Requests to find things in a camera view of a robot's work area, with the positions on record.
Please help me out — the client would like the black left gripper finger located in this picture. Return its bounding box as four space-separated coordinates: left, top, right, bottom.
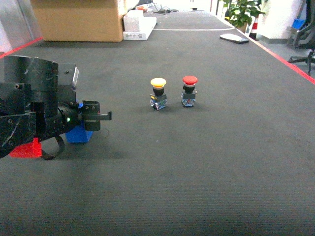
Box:
98 111 112 120

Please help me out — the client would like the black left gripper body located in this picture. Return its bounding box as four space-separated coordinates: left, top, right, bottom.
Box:
0 55 100 159

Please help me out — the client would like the blue block part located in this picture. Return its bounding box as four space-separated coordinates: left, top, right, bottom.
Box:
65 99 94 144

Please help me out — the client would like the red block part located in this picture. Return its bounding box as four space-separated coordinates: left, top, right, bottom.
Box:
9 138 42 158

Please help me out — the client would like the large cardboard box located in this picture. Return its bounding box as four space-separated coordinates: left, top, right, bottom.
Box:
31 0 126 42

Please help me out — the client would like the white foam block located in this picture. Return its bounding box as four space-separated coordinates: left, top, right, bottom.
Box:
123 10 144 31

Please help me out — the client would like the white flat box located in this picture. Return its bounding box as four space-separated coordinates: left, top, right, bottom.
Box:
123 17 157 41

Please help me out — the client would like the black smartphone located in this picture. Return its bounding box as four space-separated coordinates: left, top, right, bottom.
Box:
220 33 250 44

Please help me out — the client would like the red white traffic cone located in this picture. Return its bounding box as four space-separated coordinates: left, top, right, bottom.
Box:
249 16 259 41

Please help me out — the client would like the green potted plant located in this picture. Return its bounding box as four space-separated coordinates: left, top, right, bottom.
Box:
223 0 265 29

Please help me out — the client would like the black office chair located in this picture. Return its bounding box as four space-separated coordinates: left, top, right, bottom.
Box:
287 0 315 76

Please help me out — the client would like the yellow push button switch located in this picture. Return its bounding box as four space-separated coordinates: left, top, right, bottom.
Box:
150 78 167 111

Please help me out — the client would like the red push button switch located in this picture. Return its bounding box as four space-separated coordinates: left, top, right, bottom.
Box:
181 75 198 107

